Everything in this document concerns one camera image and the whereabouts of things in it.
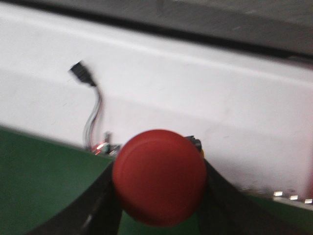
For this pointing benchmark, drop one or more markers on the small green circuit board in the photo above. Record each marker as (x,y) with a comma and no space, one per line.
(106,147)

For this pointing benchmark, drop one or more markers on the aluminium conveyor frame rail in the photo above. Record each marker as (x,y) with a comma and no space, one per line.
(286,198)

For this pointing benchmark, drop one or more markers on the green conveyor belt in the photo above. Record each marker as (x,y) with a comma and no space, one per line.
(40,178)

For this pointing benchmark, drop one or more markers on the grey speckled stone counter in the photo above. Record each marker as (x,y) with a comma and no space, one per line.
(285,25)

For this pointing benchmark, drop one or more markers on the black connector with wires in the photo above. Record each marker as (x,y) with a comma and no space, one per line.
(84,76)

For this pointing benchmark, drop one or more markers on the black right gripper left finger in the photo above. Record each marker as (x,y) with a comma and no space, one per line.
(96,211)

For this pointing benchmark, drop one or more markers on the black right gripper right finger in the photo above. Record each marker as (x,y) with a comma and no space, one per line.
(224,210)

